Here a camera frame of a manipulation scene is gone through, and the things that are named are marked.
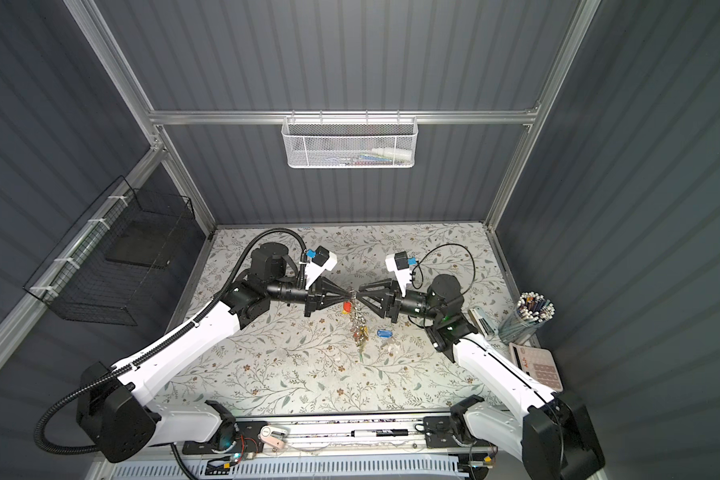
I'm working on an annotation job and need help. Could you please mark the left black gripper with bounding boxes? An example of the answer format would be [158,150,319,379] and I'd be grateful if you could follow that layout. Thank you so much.
[267,277,352,318]

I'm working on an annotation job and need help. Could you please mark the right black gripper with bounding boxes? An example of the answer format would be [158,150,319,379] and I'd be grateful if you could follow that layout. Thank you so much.
[358,279,442,327]

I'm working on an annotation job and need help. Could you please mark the large keyring with coloured keys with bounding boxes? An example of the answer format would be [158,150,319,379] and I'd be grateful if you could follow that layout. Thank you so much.
[342,291,369,359]

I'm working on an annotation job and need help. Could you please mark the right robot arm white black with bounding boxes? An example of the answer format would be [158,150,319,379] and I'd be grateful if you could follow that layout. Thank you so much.
[356,275,606,479]

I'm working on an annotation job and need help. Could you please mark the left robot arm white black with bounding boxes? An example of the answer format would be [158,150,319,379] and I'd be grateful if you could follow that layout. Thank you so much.
[77,242,350,463]

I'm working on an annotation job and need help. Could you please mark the black marker pen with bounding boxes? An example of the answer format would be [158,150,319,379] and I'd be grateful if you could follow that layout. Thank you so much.
[350,429,409,438]

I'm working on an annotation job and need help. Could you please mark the white bottle in basket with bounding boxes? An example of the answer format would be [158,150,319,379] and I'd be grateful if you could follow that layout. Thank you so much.
[371,147,414,163]

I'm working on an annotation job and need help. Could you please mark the clear cup of pens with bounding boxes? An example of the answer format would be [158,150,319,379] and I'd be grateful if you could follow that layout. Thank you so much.
[498,292,556,343]

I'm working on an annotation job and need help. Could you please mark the pink calculator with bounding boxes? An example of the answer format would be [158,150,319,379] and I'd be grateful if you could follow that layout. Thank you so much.
[509,343,564,392]

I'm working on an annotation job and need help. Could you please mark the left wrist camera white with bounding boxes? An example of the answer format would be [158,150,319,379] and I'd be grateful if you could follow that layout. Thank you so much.
[304,245,338,290]

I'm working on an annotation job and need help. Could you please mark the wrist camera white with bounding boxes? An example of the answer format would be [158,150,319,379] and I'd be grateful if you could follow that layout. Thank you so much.
[385,251,418,297]
[304,245,338,290]

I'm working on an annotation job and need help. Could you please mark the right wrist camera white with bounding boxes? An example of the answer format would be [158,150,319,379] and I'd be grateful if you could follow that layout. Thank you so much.
[385,251,418,297]

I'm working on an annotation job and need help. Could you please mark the black corrugated cable hose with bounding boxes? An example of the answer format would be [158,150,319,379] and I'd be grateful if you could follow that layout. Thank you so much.
[34,227,309,455]

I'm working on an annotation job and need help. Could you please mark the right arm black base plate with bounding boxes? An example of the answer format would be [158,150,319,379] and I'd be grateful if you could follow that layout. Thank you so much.
[416,415,494,449]

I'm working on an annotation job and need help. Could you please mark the white wire mesh basket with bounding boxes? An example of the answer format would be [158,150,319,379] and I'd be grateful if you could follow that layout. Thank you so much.
[281,118,419,169]

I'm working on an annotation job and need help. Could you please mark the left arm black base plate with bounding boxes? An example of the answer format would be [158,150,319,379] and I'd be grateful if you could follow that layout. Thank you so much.
[181,421,268,455]

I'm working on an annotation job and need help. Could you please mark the black wire mesh basket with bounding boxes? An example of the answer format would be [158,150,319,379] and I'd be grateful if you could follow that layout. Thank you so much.
[24,179,197,326]

